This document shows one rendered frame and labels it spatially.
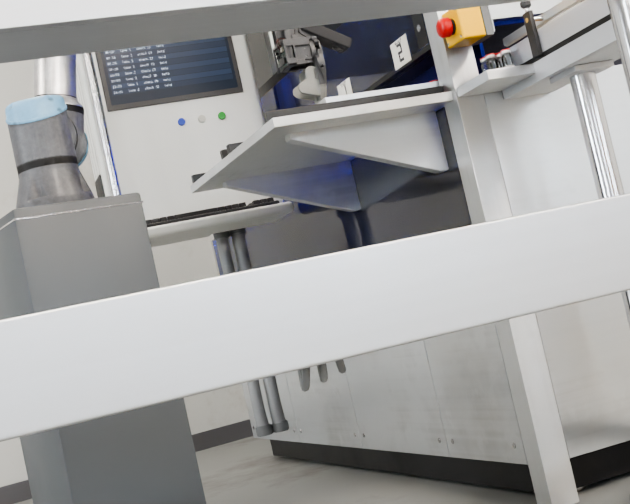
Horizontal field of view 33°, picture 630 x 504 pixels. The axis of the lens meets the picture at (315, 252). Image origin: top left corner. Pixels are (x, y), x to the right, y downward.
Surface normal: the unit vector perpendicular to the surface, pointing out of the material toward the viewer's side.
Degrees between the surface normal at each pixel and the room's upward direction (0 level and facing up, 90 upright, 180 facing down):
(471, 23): 90
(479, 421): 90
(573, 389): 90
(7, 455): 90
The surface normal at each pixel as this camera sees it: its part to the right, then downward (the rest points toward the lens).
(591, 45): -0.92, 0.18
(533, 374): 0.33, -0.13
